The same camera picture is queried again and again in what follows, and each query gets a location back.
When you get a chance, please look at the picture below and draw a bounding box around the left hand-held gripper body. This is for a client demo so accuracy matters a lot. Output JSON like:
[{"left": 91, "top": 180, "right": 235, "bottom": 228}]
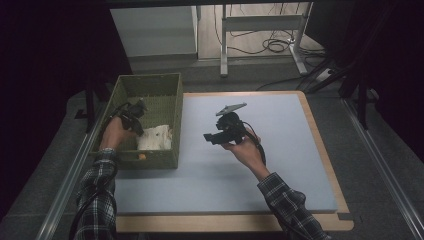
[{"left": 120, "top": 98, "right": 150, "bottom": 130}]

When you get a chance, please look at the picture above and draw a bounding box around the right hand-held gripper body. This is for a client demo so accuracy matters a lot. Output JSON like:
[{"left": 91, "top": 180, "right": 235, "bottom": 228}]
[{"left": 215, "top": 102, "right": 250, "bottom": 146}]

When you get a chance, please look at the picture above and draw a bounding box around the cream cloth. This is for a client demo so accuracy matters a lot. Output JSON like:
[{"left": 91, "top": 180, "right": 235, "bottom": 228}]
[{"left": 136, "top": 124, "right": 174, "bottom": 151}]

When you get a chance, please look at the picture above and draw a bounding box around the green woven basket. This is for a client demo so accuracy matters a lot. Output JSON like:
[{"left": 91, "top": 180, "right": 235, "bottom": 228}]
[{"left": 89, "top": 73, "right": 184, "bottom": 170}]

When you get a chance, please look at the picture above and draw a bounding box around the person's left hand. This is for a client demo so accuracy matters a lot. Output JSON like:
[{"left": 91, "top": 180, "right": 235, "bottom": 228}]
[{"left": 99, "top": 116, "right": 138, "bottom": 151}]

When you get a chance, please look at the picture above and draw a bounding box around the person's right hand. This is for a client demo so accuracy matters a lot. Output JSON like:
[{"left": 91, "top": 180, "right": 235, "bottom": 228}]
[{"left": 221, "top": 127, "right": 271, "bottom": 183}]

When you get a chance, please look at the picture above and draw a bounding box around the black stand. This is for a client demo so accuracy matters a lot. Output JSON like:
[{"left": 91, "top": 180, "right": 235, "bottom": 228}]
[
  {"left": 339, "top": 59, "right": 380, "bottom": 131},
  {"left": 74, "top": 75, "right": 113, "bottom": 134}
]

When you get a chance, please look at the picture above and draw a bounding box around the light blue foam mat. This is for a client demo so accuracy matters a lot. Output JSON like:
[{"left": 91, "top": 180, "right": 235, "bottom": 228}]
[{"left": 113, "top": 93, "right": 338, "bottom": 216}]

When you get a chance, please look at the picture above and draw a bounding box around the white cabinet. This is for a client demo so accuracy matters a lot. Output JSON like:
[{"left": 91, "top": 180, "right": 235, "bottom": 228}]
[{"left": 110, "top": 5, "right": 200, "bottom": 58}]

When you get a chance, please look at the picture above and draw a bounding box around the white power strip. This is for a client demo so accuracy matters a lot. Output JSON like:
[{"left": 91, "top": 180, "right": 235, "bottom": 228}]
[{"left": 314, "top": 67, "right": 335, "bottom": 83}]

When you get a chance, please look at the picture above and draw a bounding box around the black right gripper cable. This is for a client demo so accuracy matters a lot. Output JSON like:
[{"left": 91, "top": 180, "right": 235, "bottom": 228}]
[{"left": 243, "top": 120, "right": 268, "bottom": 167}]

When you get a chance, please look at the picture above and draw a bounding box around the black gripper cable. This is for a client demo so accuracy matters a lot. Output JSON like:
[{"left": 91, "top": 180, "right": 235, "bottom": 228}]
[
  {"left": 68, "top": 102, "right": 134, "bottom": 240},
  {"left": 243, "top": 120, "right": 268, "bottom": 167}
]

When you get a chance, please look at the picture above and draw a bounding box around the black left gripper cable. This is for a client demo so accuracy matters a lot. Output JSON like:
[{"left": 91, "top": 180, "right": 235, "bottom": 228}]
[{"left": 68, "top": 102, "right": 134, "bottom": 240}]

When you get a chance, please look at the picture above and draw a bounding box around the tangle of black floor cables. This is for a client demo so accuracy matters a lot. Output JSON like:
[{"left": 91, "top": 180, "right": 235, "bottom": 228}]
[{"left": 213, "top": 2, "right": 327, "bottom": 58}]

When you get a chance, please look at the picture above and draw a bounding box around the aluminium rail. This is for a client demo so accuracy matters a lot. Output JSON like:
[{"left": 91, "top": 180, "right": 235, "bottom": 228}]
[
  {"left": 34, "top": 108, "right": 105, "bottom": 240},
  {"left": 341, "top": 97, "right": 424, "bottom": 240}
]

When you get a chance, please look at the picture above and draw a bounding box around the grey metal desk frame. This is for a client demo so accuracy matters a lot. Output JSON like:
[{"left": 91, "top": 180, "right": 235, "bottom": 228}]
[{"left": 219, "top": 2, "right": 313, "bottom": 79}]

